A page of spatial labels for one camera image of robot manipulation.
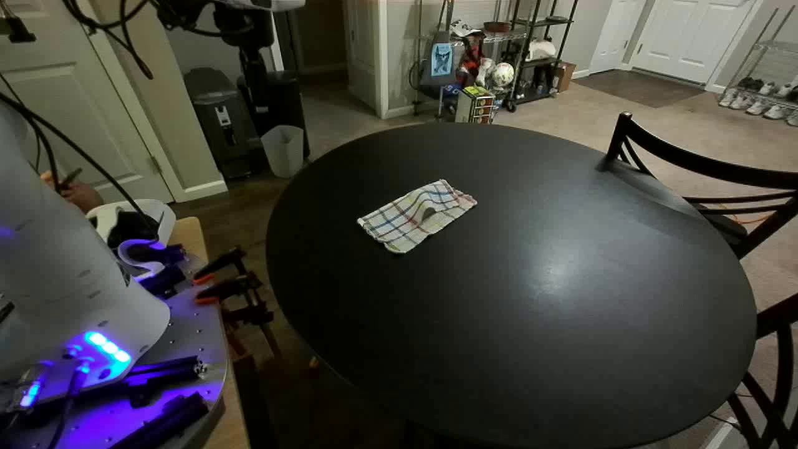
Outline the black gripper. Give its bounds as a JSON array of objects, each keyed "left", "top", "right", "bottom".
[{"left": 211, "top": 0, "right": 279, "bottom": 109}]

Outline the checked white tea towel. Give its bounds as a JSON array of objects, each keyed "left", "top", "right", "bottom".
[{"left": 354, "top": 178, "right": 482, "bottom": 256}]

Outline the black square bin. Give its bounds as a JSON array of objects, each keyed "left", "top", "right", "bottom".
[{"left": 264, "top": 72, "right": 311, "bottom": 159}]

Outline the black pedal trash bin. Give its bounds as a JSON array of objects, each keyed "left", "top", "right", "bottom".
[{"left": 182, "top": 68, "right": 261, "bottom": 181}]

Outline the white wastebasket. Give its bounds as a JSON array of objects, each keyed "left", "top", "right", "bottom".
[{"left": 260, "top": 123, "right": 309, "bottom": 179}]

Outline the wooden cart top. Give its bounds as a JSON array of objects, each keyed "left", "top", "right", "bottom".
[{"left": 169, "top": 216, "right": 251, "bottom": 449}]

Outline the white interior door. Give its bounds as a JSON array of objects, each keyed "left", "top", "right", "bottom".
[{"left": 0, "top": 0, "right": 172, "bottom": 204}]

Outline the blue white sign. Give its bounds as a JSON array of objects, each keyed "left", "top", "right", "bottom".
[{"left": 427, "top": 37, "right": 466, "bottom": 82}]

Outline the black red clamp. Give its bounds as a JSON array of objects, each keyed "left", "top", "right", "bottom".
[
  {"left": 220, "top": 299, "right": 283, "bottom": 356},
  {"left": 193, "top": 244, "right": 251, "bottom": 281},
  {"left": 195, "top": 272, "right": 264, "bottom": 306}
]

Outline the white VR headset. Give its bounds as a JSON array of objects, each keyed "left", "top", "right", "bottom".
[{"left": 84, "top": 196, "right": 179, "bottom": 250}]

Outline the VR controller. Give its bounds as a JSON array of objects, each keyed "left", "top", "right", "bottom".
[{"left": 114, "top": 238, "right": 193, "bottom": 297}]

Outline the white ball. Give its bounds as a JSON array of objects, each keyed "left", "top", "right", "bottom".
[{"left": 489, "top": 59, "right": 519, "bottom": 90}]

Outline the white device with blue light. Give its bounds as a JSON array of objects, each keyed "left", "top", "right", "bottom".
[{"left": 0, "top": 284, "right": 233, "bottom": 449}]

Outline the black metal shelf rack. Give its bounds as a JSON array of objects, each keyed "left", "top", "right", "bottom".
[{"left": 431, "top": 0, "right": 582, "bottom": 115}]

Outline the brown cardboard box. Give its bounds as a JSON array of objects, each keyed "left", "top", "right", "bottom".
[{"left": 554, "top": 57, "right": 578, "bottom": 95}]

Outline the round black table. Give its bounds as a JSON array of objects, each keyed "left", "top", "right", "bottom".
[{"left": 264, "top": 123, "right": 759, "bottom": 449}]

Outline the grey door mat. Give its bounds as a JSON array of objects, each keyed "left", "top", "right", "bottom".
[{"left": 574, "top": 68, "right": 709, "bottom": 109}]

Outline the black cross-back chair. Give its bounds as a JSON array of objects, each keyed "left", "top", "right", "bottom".
[
  {"left": 721, "top": 290, "right": 798, "bottom": 449},
  {"left": 595, "top": 109, "right": 798, "bottom": 263}
]

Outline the white entrance door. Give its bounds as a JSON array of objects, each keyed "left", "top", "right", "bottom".
[{"left": 630, "top": 0, "right": 760, "bottom": 87}]

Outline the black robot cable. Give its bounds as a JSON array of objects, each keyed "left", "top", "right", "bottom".
[
  {"left": 59, "top": 0, "right": 159, "bottom": 82},
  {"left": 0, "top": 87, "right": 149, "bottom": 220}
]

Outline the black mounting bracket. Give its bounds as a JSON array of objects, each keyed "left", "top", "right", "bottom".
[
  {"left": 122, "top": 355, "right": 209, "bottom": 398},
  {"left": 107, "top": 391, "right": 211, "bottom": 449}
]

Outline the wire shoe rack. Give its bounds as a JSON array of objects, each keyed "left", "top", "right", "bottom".
[{"left": 719, "top": 8, "right": 798, "bottom": 129}]

